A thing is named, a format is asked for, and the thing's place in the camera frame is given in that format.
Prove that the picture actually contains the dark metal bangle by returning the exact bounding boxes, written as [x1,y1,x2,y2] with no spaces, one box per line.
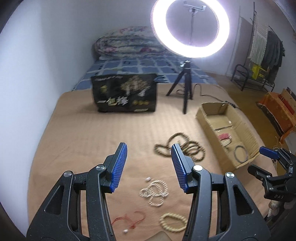
[233,145,248,164]

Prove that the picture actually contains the small red box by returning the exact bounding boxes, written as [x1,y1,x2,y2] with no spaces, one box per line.
[218,133,232,147]

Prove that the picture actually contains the cream bead bracelet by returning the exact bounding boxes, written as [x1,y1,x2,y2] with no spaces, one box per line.
[158,212,188,233]

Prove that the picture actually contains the white pearl necklace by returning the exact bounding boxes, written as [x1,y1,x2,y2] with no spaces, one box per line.
[138,177,169,207]

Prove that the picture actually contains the dark wooden bead necklace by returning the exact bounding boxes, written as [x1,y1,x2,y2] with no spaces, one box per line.
[154,132,206,163]

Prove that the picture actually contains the red cord jade pendant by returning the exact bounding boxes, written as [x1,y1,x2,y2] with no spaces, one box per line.
[111,211,146,229]

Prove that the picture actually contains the gloved left hand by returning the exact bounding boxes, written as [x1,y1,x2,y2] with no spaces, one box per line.
[152,231,171,241]

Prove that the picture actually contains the cardboard box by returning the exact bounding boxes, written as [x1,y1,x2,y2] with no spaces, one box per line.
[196,102,259,173]

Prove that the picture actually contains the orange cloth covered box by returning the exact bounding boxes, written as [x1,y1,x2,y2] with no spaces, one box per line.
[256,87,295,144]

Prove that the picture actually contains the black clothes rack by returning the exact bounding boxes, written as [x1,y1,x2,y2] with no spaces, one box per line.
[231,3,285,92]

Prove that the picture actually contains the yellow box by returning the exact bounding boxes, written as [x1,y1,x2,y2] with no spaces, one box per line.
[251,64,268,81]

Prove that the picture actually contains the dark hanging clothes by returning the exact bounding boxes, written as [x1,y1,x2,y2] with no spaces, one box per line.
[261,31,285,84]

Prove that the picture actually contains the white fringed towel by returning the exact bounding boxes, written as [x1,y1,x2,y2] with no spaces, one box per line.
[248,12,269,65]

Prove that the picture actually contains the black mini tripod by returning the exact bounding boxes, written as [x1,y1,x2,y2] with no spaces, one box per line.
[166,60,193,114]

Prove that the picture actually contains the blue checkered bed sheet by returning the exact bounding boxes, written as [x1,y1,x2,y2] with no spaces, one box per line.
[71,54,219,91]

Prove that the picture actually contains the black snack bag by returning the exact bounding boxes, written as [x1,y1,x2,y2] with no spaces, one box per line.
[91,74,157,113]

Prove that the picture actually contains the phone holder clamp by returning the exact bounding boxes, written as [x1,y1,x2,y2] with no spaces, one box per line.
[183,1,206,15]

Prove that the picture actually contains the folded floral quilt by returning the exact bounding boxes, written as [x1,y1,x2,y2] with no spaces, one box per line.
[92,26,167,59]

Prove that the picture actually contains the black power cable with remote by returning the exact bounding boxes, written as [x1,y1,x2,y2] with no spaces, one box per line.
[176,83,238,110]

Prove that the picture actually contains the white ring light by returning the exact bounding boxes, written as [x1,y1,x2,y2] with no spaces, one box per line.
[150,1,230,58]

